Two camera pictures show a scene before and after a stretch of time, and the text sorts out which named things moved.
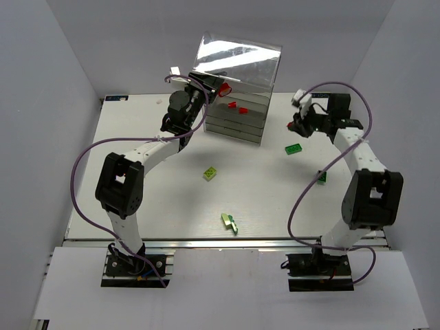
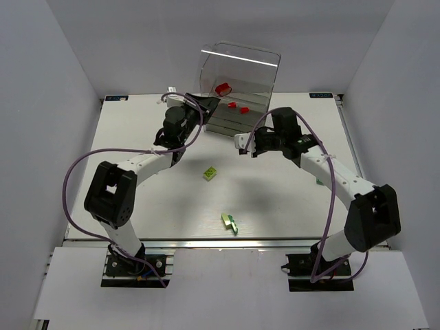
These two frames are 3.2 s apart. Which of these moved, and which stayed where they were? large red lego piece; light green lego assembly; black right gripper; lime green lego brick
Moved: black right gripper
Stayed: large red lego piece; lime green lego brick; light green lego assembly
